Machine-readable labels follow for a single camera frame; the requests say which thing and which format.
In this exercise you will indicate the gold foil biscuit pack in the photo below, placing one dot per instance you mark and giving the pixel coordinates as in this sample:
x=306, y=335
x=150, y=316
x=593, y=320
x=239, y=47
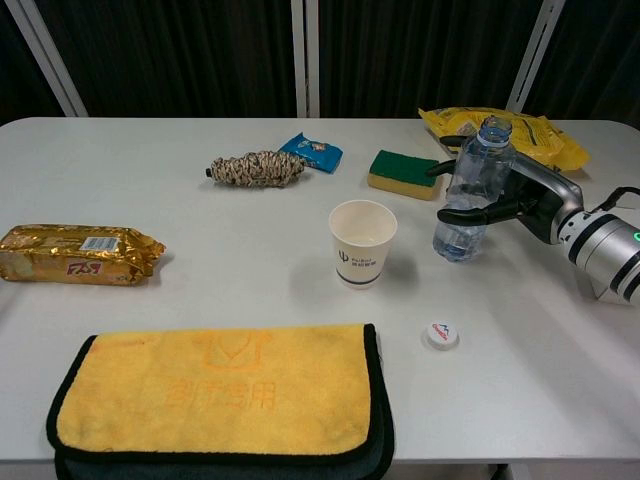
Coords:
x=75, y=255

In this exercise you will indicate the white bottle cap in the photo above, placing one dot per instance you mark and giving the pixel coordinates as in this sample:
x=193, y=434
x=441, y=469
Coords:
x=440, y=335

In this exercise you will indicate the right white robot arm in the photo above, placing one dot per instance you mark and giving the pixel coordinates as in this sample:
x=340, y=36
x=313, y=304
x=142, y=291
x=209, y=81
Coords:
x=605, y=250

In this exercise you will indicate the white frame post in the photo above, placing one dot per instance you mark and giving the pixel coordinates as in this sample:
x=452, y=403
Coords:
x=535, y=55
x=305, y=55
x=47, y=55

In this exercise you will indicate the blue snack packet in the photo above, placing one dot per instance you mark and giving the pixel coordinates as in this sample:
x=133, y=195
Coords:
x=312, y=150

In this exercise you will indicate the white paper cup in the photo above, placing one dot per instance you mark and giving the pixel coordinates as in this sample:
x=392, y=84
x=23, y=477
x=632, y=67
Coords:
x=361, y=245

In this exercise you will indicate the clear plastic water bottle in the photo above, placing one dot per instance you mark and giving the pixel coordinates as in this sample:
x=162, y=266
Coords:
x=472, y=185

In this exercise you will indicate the yellow cloth with black trim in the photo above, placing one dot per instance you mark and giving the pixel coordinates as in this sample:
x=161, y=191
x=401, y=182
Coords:
x=215, y=390

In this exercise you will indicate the black pleated curtain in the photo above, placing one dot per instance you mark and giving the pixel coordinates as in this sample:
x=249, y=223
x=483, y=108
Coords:
x=190, y=55

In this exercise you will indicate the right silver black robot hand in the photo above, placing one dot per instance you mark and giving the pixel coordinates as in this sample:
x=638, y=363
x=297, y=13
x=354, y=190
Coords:
x=545, y=200

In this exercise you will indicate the yellow snack bag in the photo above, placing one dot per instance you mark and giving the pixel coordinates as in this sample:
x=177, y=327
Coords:
x=545, y=135

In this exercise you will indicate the green yellow sponge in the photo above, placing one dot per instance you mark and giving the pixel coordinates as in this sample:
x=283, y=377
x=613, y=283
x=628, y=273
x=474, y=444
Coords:
x=400, y=172

